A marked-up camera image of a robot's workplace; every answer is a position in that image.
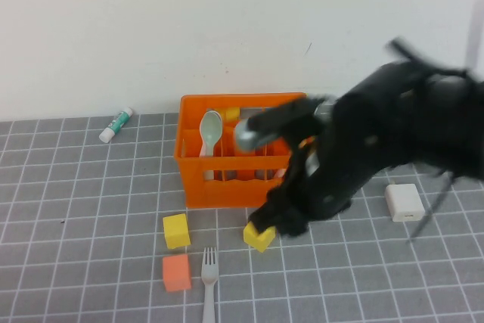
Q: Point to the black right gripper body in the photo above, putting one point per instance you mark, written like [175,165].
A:
[310,198]

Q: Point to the orange foam cube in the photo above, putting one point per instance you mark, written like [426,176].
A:
[176,274]

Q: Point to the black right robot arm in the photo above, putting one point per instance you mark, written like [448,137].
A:
[397,130]

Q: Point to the white usb wall charger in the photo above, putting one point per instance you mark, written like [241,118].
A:
[404,204]

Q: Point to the yellow round plastic object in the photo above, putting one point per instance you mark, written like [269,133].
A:
[233,113]

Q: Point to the white green glue stick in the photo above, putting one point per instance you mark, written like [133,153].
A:
[115,125]

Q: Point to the yellow foam cube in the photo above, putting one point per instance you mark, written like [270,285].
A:
[261,241]
[177,232]

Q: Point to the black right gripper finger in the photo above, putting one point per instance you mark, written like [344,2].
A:
[293,226]
[264,219]

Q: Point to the grey plastic fork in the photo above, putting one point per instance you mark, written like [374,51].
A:
[210,274]

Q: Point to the orange plastic crate cutlery holder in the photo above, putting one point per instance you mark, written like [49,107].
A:
[227,192]

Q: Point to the grey white-grid table mat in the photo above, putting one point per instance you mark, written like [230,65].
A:
[94,205]

